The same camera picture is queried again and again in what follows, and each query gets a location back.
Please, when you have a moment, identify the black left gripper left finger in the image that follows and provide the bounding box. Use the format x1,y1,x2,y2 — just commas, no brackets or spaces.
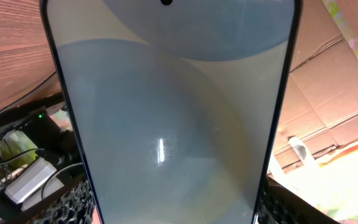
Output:
32,181,95,224

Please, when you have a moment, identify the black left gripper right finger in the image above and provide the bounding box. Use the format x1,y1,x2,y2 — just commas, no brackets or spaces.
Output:
255,177,339,224

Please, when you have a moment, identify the white power adapter brick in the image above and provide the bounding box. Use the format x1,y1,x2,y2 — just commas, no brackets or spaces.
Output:
4,157,57,204

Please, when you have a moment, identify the Galaxy smartphone blue screen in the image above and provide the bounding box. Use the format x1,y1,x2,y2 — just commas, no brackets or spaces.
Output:
40,0,303,224

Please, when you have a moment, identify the brown cardboard box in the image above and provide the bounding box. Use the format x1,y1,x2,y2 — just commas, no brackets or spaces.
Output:
273,0,358,169

